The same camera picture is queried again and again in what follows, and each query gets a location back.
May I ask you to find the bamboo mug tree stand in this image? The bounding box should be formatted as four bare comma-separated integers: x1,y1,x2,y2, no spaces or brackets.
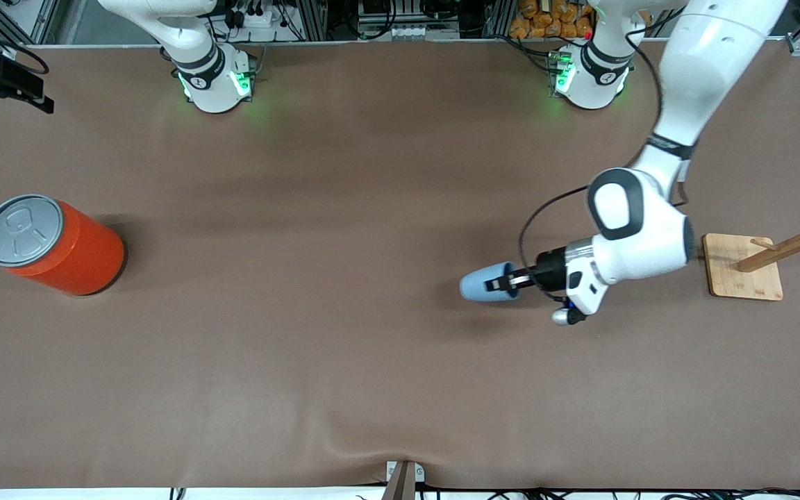
702,186,800,301

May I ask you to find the orange snack bag pile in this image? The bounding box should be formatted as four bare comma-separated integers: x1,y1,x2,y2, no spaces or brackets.
510,0,597,40

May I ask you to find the white power strip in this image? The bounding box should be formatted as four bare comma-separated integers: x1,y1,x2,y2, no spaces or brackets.
232,6,283,30

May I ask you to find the white connector block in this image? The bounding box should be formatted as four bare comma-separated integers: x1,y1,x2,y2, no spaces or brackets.
386,24,437,40

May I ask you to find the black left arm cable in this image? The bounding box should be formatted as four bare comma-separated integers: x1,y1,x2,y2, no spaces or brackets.
519,28,694,306

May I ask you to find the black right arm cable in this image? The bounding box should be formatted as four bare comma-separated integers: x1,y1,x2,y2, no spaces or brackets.
0,43,50,76

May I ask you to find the light blue plastic cup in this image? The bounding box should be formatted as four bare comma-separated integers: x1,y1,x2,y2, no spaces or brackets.
459,261,521,303

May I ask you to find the orange can-shaped container silver lid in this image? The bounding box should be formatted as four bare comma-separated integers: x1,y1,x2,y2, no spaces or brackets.
0,194,126,297

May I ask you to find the brown table mat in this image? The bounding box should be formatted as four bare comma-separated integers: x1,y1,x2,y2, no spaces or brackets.
0,39,800,491

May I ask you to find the metal mount bracket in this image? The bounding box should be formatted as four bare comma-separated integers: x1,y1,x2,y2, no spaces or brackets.
385,460,426,500

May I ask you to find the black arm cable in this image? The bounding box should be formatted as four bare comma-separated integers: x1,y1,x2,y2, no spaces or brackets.
0,43,50,76
519,28,694,306

